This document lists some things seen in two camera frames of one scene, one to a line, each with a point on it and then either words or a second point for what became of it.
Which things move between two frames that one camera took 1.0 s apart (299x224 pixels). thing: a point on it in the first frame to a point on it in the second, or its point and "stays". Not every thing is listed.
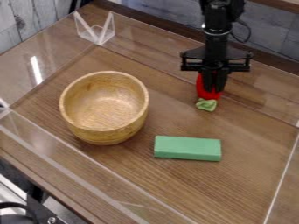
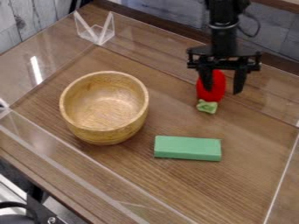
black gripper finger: x=221 y=79 to x=238 y=80
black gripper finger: x=207 y=79 stays
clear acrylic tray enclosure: x=99 y=123 stays
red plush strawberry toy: x=209 y=98 stays
